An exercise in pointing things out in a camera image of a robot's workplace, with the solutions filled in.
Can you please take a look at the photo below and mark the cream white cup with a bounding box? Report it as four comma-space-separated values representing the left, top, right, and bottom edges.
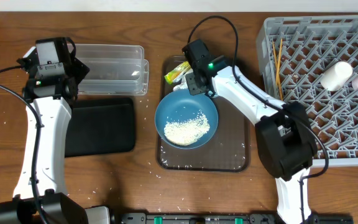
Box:
320, 62, 353, 91

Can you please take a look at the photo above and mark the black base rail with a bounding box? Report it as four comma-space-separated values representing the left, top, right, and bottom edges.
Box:
116, 212, 354, 224

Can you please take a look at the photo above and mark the clear plastic bin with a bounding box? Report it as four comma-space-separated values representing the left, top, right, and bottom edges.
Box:
76, 44, 149, 95

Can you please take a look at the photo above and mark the black tray bin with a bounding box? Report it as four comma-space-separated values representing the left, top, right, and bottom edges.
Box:
65, 98, 135, 157

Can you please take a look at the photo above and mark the brown serving tray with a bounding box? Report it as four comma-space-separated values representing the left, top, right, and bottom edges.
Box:
156, 55, 250, 172

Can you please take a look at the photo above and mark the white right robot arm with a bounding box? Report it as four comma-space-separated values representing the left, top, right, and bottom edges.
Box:
182, 39, 318, 223

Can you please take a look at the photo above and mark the pile of white rice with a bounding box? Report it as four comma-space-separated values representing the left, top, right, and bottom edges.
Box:
163, 111, 210, 146

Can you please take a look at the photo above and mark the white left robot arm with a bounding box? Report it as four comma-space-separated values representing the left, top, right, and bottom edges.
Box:
0, 37, 111, 223

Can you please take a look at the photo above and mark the grey dishwasher rack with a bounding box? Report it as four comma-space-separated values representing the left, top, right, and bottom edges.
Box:
256, 15, 358, 167

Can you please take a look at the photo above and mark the crumpled white napkin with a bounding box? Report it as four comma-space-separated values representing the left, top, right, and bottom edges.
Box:
173, 69, 193, 91

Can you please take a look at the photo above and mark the green yellow snack wrapper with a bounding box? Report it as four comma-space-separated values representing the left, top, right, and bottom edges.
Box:
164, 61, 191, 84

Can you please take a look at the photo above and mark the dark blue plate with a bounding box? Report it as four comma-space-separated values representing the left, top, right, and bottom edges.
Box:
155, 89, 219, 149

